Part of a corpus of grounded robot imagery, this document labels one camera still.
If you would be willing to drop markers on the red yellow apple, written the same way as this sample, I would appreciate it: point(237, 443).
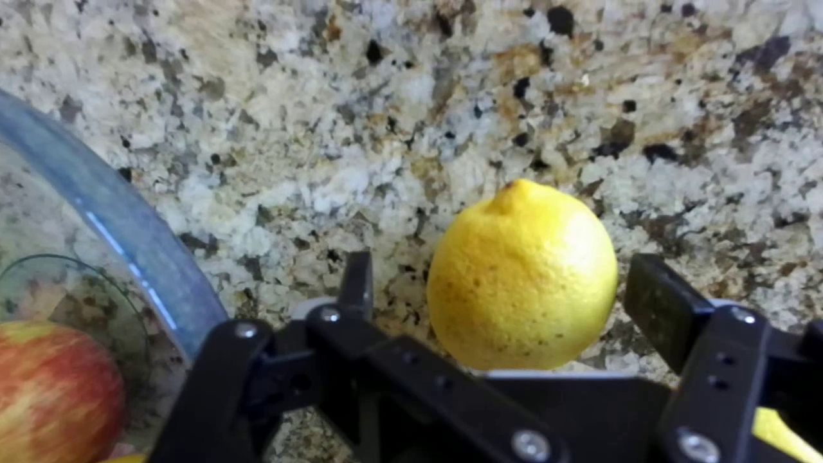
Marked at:
point(53, 394)

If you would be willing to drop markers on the clear glass bowl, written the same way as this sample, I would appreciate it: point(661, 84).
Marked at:
point(129, 248)

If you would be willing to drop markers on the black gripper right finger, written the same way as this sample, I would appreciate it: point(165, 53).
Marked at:
point(721, 377)

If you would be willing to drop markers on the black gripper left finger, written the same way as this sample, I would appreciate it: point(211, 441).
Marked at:
point(283, 386)

